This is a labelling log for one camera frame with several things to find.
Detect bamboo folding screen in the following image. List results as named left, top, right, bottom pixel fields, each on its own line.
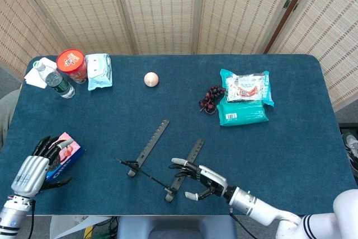
left=0, top=0, right=358, bottom=111

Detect blue table cloth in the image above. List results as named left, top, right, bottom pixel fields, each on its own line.
left=0, top=54, right=357, bottom=217

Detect blue pink Oreo box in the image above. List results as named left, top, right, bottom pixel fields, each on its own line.
left=44, top=132, right=86, bottom=182

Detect teal barcode snack pack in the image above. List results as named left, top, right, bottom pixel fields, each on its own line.
left=216, top=100, right=270, bottom=127

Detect pale pink ball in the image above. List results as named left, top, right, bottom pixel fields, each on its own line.
left=144, top=72, right=159, bottom=87

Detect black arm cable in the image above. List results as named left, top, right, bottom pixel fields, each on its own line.
left=26, top=199, right=36, bottom=239
left=229, top=207, right=252, bottom=239

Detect dark red grape bunch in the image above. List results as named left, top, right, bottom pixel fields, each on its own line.
left=199, top=85, right=226, bottom=114

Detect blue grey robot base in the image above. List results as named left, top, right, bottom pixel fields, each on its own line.
left=116, top=215, right=238, bottom=239

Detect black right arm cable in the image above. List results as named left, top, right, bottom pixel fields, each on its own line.
left=229, top=207, right=252, bottom=239

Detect clear green-label water bottle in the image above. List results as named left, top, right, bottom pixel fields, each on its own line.
left=32, top=61, right=76, bottom=99

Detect light blue wipes pack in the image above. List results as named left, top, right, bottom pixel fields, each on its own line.
left=85, top=53, right=113, bottom=91

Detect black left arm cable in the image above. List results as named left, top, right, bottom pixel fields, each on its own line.
left=26, top=199, right=36, bottom=239

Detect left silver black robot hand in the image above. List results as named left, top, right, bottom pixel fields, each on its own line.
left=11, top=135, right=74, bottom=198

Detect red instant noodle cup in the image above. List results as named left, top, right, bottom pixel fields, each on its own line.
left=56, top=49, right=88, bottom=84

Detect grey black sneaker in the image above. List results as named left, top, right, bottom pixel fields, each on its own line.
left=341, top=132, right=358, bottom=178

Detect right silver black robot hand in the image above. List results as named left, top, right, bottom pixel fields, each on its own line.
left=168, top=157, right=229, bottom=201

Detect brown wooden post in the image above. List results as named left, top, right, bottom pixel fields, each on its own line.
left=264, top=0, right=317, bottom=54

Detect white paper sheet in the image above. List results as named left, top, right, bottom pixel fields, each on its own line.
left=23, top=57, right=58, bottom=89

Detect tangled floor cables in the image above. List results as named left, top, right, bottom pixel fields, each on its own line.
left=83, top=216, right=120, bottom=239

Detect teal clear-window snack pack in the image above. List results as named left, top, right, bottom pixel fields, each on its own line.
left=219, top=68, right=275, bottom=108

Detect black folding laptop stand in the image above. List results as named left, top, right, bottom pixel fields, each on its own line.
left=114, top=118, right=205, bottom=203

